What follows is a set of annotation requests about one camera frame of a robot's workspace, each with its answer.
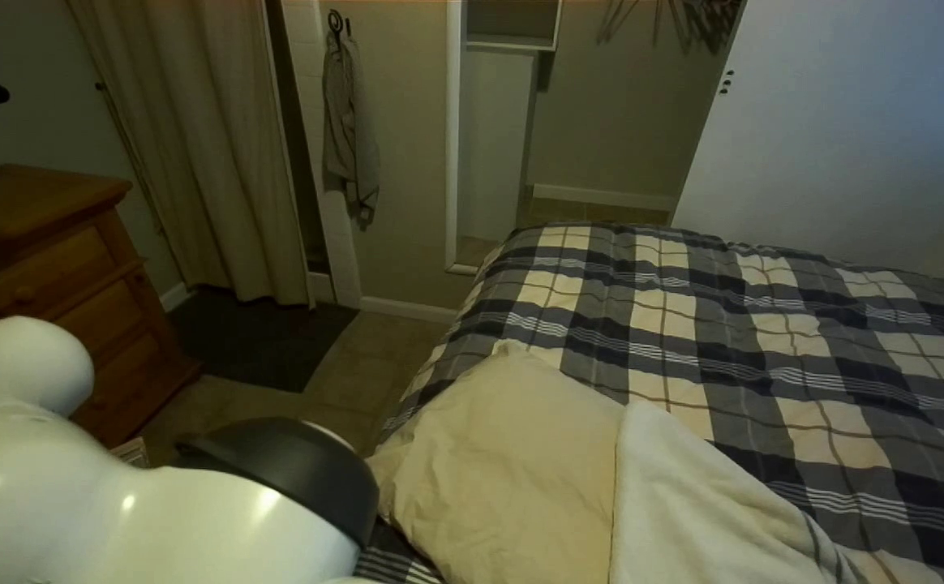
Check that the beige curtain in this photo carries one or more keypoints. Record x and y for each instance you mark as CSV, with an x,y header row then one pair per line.
x,y
194,88

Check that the cream pillow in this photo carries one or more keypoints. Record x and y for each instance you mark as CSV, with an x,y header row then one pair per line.
x,y
508,477

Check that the hanging grey garment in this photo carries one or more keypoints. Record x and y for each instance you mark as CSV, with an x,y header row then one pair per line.
x,y
351,164

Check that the wooden dresser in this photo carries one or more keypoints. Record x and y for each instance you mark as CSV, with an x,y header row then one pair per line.
x,y
65,256

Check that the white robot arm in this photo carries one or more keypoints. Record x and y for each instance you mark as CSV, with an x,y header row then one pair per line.
x,y
268,502

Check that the white closet door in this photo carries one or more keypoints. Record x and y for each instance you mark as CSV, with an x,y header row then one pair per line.
x,y
829,133

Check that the plaid bed comforter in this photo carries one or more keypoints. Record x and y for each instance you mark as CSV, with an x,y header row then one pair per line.
x,y
821,379

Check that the dark floor mat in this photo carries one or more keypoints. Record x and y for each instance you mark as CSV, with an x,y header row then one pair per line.
x,y
258,343

